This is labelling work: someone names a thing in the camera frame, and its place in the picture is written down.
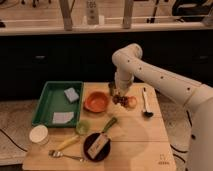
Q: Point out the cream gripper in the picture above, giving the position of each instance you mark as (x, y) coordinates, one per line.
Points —
(121, 91)

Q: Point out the dark grape bunch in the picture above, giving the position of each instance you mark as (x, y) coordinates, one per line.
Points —
(122, 100)

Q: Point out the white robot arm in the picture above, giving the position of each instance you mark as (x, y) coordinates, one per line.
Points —
(193, 95)

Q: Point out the red orange bowl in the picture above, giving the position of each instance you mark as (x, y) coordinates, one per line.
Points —
(96, 102)

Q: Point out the dark metal cup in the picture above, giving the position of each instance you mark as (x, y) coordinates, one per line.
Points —
(112, 88)

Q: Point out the orange peach fruit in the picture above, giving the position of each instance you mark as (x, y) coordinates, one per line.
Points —
(132, 102)

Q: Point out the black white ladle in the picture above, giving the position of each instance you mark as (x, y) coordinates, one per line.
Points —
(148, 113)

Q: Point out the blue grey sponge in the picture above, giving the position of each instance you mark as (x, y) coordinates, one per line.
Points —
(71, 94)

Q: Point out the small green cup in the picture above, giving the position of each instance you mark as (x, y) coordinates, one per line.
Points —
(82, 127)

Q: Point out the green plastic tray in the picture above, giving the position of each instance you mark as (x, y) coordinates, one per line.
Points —
(53, 99)

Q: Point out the black round plate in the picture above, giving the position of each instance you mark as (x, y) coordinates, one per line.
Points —
(104, 152)

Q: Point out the grey folded cloth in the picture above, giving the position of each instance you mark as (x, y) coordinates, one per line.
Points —
(62, 117)

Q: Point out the silver metal fork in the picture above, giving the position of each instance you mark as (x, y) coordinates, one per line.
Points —
(58, 154)

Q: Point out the white round container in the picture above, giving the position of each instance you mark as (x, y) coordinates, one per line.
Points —
(39, 135)

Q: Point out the green handled spatula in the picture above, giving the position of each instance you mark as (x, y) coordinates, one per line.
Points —
(102, 139)

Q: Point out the yellow handled utensil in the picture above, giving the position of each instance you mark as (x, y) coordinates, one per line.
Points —
(68, 142)

